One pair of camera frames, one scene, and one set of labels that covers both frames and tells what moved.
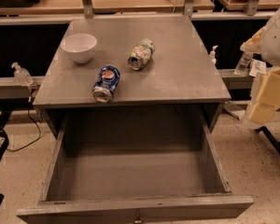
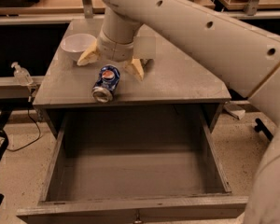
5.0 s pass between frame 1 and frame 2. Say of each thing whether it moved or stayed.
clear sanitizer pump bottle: stayed
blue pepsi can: stayed
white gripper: moved
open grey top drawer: stayed
